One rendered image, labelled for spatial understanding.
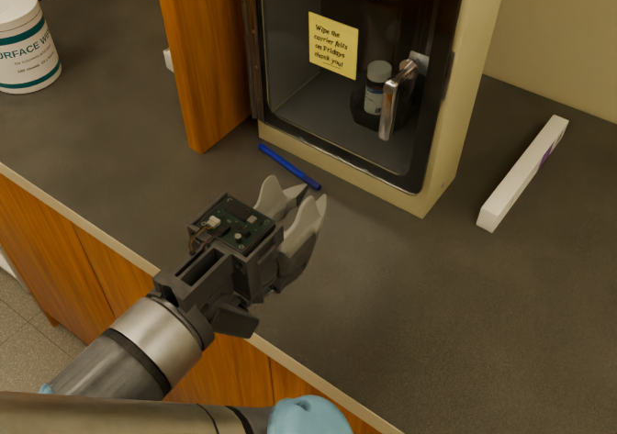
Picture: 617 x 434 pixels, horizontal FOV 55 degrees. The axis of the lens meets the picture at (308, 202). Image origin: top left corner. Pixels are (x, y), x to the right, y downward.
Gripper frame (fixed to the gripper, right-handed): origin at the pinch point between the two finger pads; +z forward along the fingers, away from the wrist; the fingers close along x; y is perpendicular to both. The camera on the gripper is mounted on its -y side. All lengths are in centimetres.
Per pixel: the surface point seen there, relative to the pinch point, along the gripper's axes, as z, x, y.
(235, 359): -4.8, 11.4, -42.1
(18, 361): -19, 93, -115
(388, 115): 16.3, -0.2, 1.4
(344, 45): 21.3, 9.8, 4.7
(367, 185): 22.4, 4.9, -19.5
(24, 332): -12, 100, -115
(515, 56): 65, -1, -17
